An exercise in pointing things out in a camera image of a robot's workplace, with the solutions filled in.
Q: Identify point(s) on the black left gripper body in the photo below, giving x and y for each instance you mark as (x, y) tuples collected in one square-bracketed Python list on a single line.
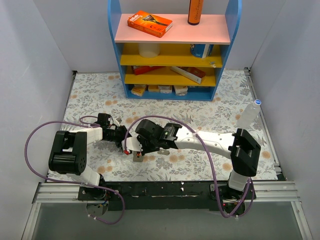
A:
[(120, 137)]

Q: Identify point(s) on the clear plastic water bottle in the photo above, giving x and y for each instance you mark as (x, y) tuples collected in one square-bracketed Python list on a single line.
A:
[(249, 114)]

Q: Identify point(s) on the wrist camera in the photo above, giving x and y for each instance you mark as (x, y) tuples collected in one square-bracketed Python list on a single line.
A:
[(117, 121), (130, 145)]

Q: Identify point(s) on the red box left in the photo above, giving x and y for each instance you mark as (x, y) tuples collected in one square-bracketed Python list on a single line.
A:
[(142, 69)]

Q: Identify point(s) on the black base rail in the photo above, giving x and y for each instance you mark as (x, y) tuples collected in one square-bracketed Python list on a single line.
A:
[(162, 195)]

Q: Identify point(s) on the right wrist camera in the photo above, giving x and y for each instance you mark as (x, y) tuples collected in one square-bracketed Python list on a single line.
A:
[(130, 145)]

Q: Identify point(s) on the white soap box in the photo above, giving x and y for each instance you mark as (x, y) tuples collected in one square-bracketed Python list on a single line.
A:
[(180, 90)]

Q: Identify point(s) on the blue white can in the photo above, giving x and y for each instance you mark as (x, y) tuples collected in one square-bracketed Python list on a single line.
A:
[(201, 50)]

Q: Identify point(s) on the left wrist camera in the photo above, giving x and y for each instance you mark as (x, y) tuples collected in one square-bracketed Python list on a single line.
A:
[(117, 121)]

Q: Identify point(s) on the floral tablecloth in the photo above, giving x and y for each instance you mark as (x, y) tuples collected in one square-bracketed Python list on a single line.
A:
[(94, 93)]

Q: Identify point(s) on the white cup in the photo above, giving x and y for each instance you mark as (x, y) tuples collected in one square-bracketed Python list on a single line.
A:
[(149, 50)]

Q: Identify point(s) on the yellow soap box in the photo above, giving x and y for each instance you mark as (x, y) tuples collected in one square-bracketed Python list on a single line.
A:
[(139, 90)]

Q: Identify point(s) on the grey battery cover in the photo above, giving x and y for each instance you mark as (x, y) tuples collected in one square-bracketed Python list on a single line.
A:
[(163, 152)]

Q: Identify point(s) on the orange razor box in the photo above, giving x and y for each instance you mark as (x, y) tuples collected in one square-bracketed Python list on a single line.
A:
[(149, 23)]

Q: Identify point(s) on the orange bottle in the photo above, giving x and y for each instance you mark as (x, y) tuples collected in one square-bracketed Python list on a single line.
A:
[(195, 12)]

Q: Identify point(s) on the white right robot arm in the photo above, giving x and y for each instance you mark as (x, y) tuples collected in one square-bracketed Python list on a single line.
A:
[(240, 147)]

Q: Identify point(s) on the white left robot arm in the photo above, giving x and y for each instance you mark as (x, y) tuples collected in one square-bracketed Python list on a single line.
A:
[(69, 150)]

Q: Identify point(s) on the blue shelf unit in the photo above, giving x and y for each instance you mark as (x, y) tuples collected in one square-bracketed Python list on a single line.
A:
[(219, 30)]

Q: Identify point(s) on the grey remote control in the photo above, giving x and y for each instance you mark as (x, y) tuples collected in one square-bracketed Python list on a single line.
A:
[(137, 157)]

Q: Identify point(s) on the red white long box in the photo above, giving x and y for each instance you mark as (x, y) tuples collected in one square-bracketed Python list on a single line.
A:
[(192, 73)]

